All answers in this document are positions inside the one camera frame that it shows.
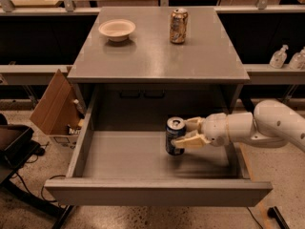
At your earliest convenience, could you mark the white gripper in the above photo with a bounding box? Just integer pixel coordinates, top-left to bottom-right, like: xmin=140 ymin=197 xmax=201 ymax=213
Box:
xmin=171 ymin=113 xmax=229 ymax=149

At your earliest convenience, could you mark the blue pepsi can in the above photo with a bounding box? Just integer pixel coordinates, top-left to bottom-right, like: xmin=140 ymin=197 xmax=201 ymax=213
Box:
xmin=166 ymin=116 xmax=186 ymax=156

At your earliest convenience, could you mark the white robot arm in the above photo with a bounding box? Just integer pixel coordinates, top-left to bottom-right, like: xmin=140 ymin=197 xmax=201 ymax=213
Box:
xmin=171 ymin=100 xmax=305 ymax=152

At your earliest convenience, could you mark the grey cabinet counter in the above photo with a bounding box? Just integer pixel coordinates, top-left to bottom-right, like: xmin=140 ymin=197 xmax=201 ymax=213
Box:
xmin=69 ymin=7 xmax=249 ymax=131

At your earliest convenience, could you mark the open grey top drawer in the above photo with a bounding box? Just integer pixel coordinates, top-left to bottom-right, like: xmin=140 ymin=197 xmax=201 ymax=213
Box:
xmin=44 ymin=85 xmax=274 ymax=208

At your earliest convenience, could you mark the gold soda can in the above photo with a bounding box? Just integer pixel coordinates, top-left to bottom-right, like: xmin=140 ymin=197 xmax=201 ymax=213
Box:
xmin=170 ymin=8 xmax=189 ymax=44

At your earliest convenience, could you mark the clear sanitizer pump bottle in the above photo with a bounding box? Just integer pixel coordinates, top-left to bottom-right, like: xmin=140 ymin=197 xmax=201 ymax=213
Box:
xmin=270 ymin=45 xmax=289 ymax=69

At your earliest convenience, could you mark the small bottle in box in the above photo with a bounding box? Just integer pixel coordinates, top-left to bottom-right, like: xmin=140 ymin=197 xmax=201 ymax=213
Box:
xmin=73 ymin=99 xmax=84 ymax=115

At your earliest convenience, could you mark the white paper bowl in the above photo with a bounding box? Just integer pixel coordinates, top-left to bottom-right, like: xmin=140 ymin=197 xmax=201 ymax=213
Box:
xmin=98 ymin=19 xmax=135 ymax=42

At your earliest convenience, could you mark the brown cardboard box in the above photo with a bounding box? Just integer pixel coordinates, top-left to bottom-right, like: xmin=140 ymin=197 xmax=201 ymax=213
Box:
xmin=30 ymin=71 xmax=83 ymax=149

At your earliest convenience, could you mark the black office chair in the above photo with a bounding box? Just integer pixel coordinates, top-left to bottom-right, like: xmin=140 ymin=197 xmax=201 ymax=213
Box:
xmin=0 ymin=114 xmax=72 ymax=229

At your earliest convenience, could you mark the black floor cable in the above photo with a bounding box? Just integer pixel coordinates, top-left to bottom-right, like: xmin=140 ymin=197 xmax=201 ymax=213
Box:
xmin=12 ymin=172 xmax=67 ymax=204

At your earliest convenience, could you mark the grey metal shelf rail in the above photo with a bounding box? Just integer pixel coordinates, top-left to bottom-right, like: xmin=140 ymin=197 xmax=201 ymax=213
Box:
xmin=0 ymin=65 xmax=71 ymax=85

